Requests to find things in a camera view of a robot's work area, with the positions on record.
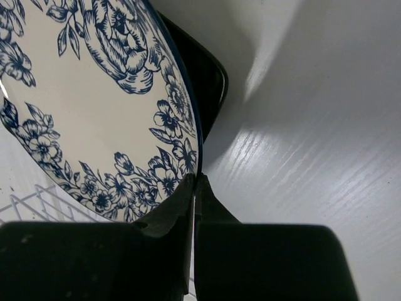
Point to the white wire dish rack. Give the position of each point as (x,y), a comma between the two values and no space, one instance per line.
(44,204)

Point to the dark square patterned plate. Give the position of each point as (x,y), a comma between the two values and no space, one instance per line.
(192,88)

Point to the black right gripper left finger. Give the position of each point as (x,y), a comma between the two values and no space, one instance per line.
(147,259)

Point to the blue and white patterned plate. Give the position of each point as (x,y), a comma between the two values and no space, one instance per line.
(98,95)

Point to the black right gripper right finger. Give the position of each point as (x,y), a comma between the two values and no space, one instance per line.
(244,261)

